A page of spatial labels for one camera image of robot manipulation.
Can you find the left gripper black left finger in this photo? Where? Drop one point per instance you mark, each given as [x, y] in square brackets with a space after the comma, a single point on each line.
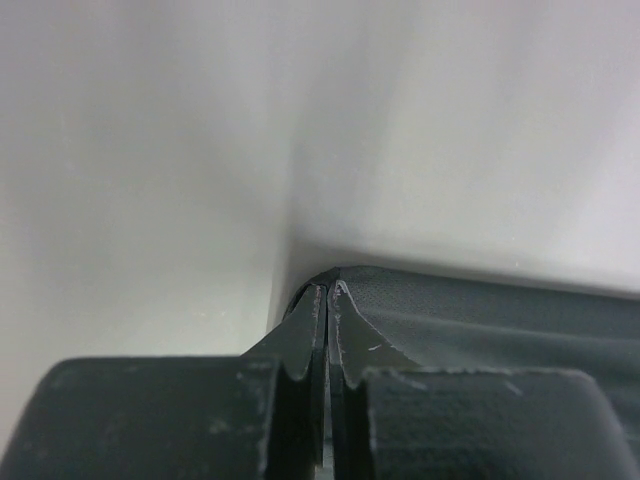
[258, 415]

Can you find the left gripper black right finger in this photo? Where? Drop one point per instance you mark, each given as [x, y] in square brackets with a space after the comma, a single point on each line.
[393, 418]

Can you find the black t shirt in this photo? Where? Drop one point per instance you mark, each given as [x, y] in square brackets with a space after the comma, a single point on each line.
[446, 322]

